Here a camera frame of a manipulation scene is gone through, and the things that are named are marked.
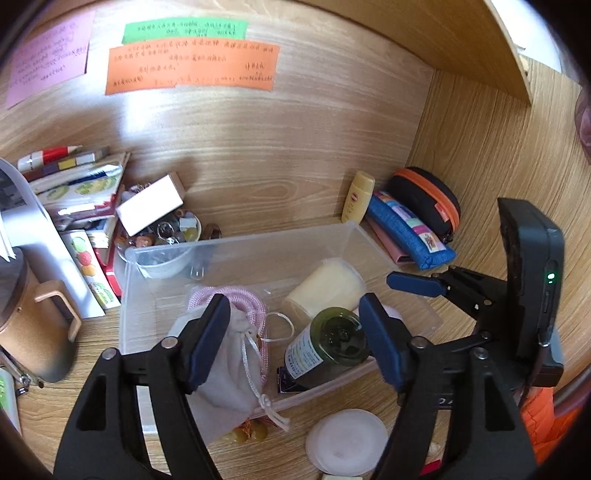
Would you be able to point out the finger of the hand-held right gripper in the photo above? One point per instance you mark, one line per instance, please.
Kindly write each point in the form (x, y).
(415, 284)
(466, 345)

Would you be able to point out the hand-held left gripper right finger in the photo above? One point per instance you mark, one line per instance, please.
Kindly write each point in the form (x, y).
(383, 341)

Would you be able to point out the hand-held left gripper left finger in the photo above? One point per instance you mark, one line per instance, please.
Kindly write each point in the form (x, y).
(207, 341)

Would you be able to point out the green glass bottle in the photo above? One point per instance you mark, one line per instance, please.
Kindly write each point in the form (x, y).
(323, 346)

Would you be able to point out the cream plastic cup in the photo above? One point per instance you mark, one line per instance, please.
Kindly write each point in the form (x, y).
(328, 286)

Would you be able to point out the clear plastic storage box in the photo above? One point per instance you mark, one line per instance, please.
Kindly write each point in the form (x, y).
(258, 258)

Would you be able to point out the person's right forearm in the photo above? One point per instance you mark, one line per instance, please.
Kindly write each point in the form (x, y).
(540, 415)

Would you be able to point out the pink wallet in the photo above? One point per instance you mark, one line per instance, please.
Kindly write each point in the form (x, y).
(388, 242)

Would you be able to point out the blue pencil case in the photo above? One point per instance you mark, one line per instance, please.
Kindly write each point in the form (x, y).
(406, 226)

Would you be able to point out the black case with orange zip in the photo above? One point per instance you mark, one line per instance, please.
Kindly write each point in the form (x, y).
(425, 198)

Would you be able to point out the white bowl of trinkets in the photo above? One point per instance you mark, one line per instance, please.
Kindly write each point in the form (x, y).
(166, 249)

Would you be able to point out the yellow sunscreen bottle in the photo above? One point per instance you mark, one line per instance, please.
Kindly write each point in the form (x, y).
(358, 198)

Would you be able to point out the red box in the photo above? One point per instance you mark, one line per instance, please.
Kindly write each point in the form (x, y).
(111, 272)

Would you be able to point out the fruit print box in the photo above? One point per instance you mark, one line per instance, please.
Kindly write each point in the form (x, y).
(92, 272)

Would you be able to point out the white rectangular box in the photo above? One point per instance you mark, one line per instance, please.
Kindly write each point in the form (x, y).
(150, 203)

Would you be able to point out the brown mug with lid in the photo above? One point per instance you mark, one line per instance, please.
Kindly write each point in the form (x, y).
(32, 323)

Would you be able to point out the metal nail clipper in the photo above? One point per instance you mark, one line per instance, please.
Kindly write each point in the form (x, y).
(18, 374)

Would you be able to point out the white folded paper stand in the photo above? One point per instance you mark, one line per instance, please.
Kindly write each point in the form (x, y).
(41, 240)

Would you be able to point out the stack of books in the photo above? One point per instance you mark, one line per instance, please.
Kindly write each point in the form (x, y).
(78, 184)

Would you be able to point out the green and orange tube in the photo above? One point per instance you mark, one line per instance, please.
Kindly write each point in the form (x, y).
(7, 397)

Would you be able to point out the wooden shelf board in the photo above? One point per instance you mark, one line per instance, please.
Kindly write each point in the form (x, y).
(438, 37)

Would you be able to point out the orange paper note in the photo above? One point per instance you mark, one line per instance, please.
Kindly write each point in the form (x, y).
(194, 64)

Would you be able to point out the green paper note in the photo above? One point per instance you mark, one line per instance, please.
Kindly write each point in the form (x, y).
(184, 31)

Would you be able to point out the pink paper note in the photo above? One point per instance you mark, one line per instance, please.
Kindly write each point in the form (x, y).
(46, 60)

